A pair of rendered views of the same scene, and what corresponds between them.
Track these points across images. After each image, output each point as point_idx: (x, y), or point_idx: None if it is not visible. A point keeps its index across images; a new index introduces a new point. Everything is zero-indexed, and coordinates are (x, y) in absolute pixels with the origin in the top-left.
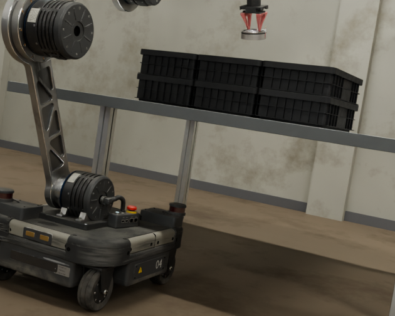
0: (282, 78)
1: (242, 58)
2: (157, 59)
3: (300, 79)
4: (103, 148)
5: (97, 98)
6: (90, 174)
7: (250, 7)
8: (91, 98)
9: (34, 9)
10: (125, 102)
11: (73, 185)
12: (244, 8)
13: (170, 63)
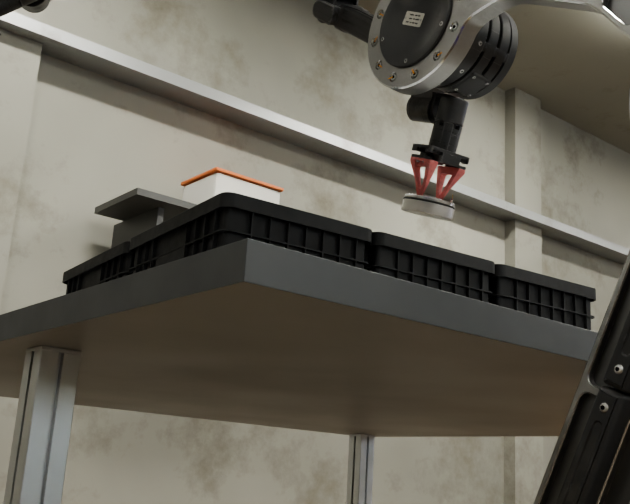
0: (532, 301)
1: (466, 254)
2: (272, 229)
3: (557, 307)
4: (54, 499)
5: (548, 331)
6: None
7: (452, 153)
8: (533, 331)
9: None
10: None
11: None
12: (437, 151)
13: (308, 244)
